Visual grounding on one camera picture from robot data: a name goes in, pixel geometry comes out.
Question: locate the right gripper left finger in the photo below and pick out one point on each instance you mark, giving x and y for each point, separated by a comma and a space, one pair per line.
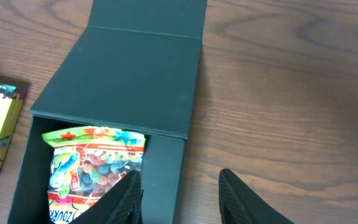
120, 205

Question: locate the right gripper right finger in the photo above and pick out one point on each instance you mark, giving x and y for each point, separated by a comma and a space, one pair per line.
239, 204

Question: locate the Haribo sour worms bag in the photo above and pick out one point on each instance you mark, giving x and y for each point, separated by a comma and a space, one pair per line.
87, 162

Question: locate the dark green gift box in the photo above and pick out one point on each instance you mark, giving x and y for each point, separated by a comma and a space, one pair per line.
134, 67

